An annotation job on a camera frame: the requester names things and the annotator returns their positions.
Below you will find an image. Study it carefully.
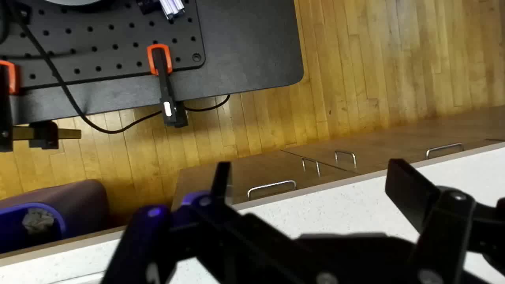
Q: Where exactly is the wooden lower cabinet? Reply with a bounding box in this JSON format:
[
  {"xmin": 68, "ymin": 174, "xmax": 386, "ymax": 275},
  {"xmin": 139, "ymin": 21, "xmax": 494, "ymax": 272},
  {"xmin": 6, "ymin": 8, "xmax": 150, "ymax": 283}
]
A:
[{"xmin": 172, "ymin": 106, "xmax": 505, "ymax": 213}]

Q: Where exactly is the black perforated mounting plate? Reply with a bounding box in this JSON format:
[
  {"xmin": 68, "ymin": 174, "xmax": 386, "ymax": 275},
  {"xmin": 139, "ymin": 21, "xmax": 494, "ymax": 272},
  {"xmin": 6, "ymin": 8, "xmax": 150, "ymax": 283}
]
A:
[{"xmin": 0, "ymin": 0, "xmax": 207, "ymax": 90}]

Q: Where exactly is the silver drawer handle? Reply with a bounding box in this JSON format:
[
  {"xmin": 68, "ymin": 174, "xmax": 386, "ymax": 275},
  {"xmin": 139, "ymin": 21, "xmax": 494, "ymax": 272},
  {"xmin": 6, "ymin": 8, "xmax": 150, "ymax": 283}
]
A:
[
  {"xmin": 246, "ymin": 179, "xmax": 298, "ymax": 201},
  {"xmin": 333, "ymin": 150, "xmax": 360, "ymax": 171},
  {"xmin": 424, "ymin": 142, "xmax": 465, "ymax": 160},
  {"xmin": 300, "ymin": 158, "xmax": 322, "ymax": 179}
]

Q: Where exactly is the white plastic connector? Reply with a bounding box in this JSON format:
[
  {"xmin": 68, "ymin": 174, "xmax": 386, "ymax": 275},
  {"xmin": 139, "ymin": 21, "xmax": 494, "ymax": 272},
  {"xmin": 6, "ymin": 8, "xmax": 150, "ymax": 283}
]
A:
[{"xmin": 158, "ymin": 0, "xmax": 186, "ymax": 22}]

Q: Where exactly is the blue rounded plastic part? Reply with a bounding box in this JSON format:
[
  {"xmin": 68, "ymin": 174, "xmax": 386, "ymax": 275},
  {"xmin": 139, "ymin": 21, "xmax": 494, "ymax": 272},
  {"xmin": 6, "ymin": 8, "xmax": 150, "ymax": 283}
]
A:
[{"xmin": 0, "ymin": 202, "xmax": 68, "ymax": 256}]

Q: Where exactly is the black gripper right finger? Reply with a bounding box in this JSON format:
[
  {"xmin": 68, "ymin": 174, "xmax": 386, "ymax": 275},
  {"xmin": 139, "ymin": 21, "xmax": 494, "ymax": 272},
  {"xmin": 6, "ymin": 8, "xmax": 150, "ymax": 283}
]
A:
[{"xmin": 385, "ymin": 158, "xmax": 505, "ymax": 284}]

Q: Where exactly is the orange black bar clamp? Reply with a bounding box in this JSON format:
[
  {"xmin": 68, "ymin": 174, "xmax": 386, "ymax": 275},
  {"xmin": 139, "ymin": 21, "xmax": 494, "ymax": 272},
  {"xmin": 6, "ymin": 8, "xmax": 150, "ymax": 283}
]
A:
[
  {"xmin": 145, "ymin": 43, "xmax": 189, "ymax": 130},
  {"xmin": 0, "ymin": 59, "xmax": 83, "ymax": 155}
]

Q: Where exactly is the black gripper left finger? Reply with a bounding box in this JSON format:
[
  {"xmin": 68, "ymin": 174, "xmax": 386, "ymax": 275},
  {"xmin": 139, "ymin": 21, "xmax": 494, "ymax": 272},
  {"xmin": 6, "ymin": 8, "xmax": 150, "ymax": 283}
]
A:
[{"xmin": 101, "ymin": 161, "xmax": 317, "ymax": 284}]

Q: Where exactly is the black table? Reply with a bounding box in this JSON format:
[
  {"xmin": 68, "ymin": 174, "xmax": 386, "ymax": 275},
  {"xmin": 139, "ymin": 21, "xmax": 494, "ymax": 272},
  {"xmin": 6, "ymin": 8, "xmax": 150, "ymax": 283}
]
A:
[{"xmin": 0, "ymin": 0, "xmax": 306, "ymax": 126}]

